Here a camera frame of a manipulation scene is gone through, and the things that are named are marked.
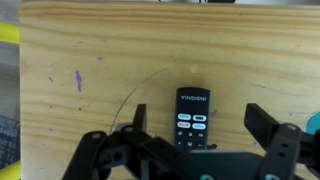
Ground yellow tripod leg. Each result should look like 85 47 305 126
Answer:
0 22 20 44

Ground black remote control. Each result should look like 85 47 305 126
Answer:
174 87 211 152

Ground teal sticker on table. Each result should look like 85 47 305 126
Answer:
305 111 320 134

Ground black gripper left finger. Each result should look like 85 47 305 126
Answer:
62 104 147 180

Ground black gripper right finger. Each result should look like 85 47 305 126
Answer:
244 103 320 180

